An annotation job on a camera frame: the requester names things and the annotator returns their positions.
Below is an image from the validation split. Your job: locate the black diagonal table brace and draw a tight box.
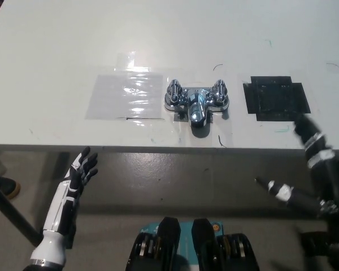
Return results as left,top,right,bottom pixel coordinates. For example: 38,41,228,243
0,175,40,248

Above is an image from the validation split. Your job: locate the large clear tape sheet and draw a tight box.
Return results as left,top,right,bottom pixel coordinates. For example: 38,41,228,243
84,72,164,121

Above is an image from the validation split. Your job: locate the black shoe with tan sole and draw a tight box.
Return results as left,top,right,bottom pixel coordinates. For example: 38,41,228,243
0,174,21,200

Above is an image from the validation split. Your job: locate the black tape square patch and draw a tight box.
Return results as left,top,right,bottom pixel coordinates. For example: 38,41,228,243
242,75,312,123

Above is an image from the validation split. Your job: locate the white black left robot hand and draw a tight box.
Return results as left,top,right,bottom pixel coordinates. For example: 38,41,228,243
30,146,99,268

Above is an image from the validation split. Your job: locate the chrome faucet body with spout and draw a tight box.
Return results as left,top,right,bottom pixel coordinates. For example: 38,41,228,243
163,86,231,128

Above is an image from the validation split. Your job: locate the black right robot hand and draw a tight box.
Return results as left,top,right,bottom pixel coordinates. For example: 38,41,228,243
255,114,339,224

